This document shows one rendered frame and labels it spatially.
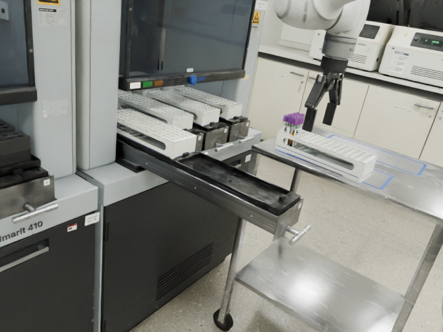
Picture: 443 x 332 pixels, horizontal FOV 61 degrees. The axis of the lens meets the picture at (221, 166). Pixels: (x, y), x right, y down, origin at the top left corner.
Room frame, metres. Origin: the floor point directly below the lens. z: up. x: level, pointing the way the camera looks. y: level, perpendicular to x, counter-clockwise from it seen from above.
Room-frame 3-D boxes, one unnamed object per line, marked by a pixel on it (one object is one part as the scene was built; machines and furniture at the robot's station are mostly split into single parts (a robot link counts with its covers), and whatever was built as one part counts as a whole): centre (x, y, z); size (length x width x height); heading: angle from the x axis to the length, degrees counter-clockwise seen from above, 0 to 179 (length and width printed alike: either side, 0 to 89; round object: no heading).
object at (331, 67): (1.14, -0.28, 1.09); 0.08 x 0.07 x 0.09; 143
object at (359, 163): (1.11, -0.31, 0.85); 0.30 x 0.10 x 0.06; 53
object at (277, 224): (0.97, 0.08, 0.78); 0.73 x 0.14 x 0.09; 57
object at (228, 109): (1.53, 0.10, 0.83); 0.30 x 0.10 x 0.06; 57
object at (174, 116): (1.28, 0.27, 0.83); 0.30 x 0.10 x 0.06; 57
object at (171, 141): (1.07, 0.23, 0.83); 0.30 x 0.10 x 0.06; 57
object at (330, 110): (1.19, -0.32, 0.95); 0.03 x 0.01 x 0.07; 53
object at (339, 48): (1.14, -0.28, 1.16); 0.09 x 0.09 x 0.06
